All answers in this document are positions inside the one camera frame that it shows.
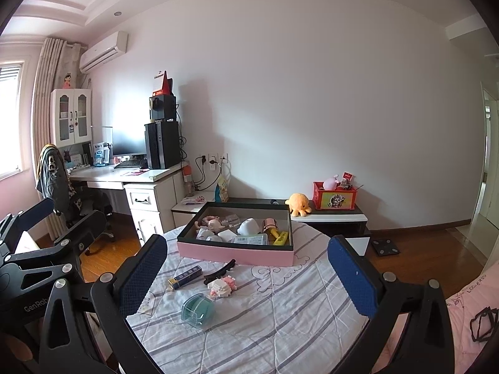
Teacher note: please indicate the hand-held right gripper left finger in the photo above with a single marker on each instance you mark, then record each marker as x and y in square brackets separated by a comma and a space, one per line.
[142, 272]

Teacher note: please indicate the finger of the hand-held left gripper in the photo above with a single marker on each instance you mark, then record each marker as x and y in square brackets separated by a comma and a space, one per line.
[87, 228]
[37, 209]

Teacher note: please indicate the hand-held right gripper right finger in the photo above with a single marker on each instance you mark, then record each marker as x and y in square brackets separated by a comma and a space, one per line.
[351, 276]

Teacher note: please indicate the yellow tube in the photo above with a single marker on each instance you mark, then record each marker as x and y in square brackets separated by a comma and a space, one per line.
[281, 237]

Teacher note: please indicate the baby doll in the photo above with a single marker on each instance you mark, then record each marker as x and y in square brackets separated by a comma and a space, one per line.
[213, 224]

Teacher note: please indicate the white charger plug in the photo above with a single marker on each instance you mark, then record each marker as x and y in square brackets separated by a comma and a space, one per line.
[225, 235]

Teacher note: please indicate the pink box with dark rim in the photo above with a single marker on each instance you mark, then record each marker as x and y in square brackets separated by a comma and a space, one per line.
[234, 255]

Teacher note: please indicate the rose gold object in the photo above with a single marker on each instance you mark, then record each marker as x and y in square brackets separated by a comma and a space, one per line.
[270, 226]

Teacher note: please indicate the clear plastic case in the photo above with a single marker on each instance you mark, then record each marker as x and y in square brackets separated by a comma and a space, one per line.
[251, 239]

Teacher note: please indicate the white object with hole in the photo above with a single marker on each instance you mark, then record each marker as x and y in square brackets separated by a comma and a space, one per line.
[249, 226]

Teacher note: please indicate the person's left hand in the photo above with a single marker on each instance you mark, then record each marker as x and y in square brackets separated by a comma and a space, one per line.
[19, 348]

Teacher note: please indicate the black office chair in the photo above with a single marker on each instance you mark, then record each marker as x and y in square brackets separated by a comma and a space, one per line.
[91, 206]

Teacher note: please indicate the white board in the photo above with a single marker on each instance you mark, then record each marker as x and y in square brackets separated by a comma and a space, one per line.
[358, 246]

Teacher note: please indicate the dark printed jacket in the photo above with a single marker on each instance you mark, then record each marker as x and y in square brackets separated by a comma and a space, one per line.
[52, 175]

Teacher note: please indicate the black bathroom scale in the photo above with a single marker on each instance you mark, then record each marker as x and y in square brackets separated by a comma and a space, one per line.
[385, 248]

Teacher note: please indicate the blue and gold box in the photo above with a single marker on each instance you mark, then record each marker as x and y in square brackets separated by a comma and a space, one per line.
[187, 276]

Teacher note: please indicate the clear jar with teal lid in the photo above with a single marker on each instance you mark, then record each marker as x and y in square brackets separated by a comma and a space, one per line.
[197, 309]

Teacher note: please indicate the white crumpled bag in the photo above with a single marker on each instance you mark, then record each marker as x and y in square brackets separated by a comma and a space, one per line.
[205, 235]

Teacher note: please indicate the white desk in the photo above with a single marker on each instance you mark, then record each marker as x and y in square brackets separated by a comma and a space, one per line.
[156, 198]

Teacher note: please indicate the blue box on desk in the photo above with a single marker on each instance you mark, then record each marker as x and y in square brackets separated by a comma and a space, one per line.
[102, 154]

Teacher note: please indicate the black keyboard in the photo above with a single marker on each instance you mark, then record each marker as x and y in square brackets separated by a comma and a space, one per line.
[130, 163]

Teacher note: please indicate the red printed crate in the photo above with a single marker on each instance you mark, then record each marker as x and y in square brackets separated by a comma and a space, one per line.
[335, 200]

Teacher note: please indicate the black hair clip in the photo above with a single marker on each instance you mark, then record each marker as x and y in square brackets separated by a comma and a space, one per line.
[220, 270]

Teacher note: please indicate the pastel building block toy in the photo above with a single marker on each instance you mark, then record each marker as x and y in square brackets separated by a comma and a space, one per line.
[222, 286]

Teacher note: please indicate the pink item on low table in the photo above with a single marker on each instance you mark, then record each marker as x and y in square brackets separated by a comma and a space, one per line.
[193, 200]

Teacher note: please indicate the window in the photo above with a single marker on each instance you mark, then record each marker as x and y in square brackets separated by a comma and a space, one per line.
[9, 124]

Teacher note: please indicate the orange octopus plush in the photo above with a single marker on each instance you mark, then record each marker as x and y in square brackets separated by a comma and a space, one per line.
[298, 204]

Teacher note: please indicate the computer monitor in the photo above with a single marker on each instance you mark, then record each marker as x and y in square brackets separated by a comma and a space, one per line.
[126, 140]

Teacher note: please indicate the pink plush toy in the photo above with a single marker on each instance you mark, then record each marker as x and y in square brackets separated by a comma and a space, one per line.
[331, 182]

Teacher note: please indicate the small red box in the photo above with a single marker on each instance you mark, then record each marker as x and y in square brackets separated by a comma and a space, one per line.
[348, 178]

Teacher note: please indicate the white glass door cabinet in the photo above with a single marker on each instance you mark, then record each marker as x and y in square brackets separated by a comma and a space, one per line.
[70, 117]

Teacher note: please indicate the bottle with orange cap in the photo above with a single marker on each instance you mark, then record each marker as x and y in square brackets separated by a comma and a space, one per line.
[188, 181]

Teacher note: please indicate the black computer tower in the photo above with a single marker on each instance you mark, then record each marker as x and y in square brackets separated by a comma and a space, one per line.
[163, 144]

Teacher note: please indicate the snack bag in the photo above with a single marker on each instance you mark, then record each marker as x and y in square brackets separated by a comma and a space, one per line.
[222, 191]

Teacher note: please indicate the pink printed bedding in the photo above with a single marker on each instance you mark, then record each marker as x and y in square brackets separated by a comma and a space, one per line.
[460, 319]

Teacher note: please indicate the beige curtain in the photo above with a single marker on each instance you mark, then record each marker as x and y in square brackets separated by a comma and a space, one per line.
[46, 81]

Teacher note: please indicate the small doll figure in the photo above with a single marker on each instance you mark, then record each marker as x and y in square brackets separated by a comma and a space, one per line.
[68, 81]

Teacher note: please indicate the black speaker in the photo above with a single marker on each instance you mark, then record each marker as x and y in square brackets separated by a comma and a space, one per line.
[163, 108]

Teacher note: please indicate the red item on speaker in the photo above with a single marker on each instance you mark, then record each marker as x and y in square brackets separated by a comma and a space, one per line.
[163, 85]

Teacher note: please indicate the white air conditioner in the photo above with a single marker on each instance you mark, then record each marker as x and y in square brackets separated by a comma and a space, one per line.
[103, 52]

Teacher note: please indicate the white door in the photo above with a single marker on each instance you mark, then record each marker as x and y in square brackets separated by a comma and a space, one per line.
[485, 171]

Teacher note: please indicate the wall power outlets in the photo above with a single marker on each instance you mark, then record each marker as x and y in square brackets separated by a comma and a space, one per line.
[212, 159]

